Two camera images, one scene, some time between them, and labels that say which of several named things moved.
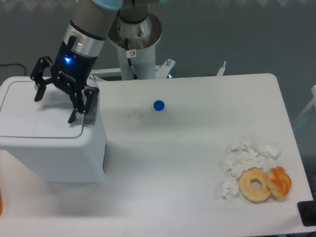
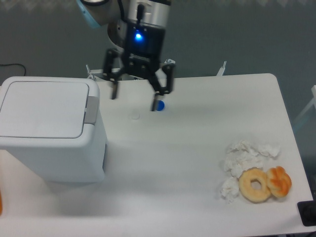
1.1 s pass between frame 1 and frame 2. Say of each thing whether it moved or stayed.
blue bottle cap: stayed
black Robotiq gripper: moved
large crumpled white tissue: stayed
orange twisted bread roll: stayed
